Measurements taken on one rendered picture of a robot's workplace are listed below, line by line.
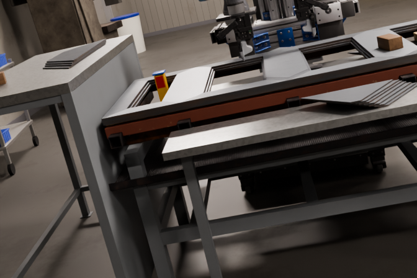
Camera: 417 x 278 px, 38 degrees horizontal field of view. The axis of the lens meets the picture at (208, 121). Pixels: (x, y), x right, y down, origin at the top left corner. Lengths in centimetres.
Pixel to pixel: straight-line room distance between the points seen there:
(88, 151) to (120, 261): 48
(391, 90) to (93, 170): 116
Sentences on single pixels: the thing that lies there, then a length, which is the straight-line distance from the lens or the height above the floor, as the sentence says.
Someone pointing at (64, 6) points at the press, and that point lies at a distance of 722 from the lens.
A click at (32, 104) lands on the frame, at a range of 237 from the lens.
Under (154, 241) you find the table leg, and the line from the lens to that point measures 267.
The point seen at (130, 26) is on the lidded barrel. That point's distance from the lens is 1091.
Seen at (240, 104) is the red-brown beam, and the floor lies 79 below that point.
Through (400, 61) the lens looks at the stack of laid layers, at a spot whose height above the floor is 83.
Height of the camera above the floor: 138
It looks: 15 degrees down
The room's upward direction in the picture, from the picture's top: 13 degrees counter-clockwise
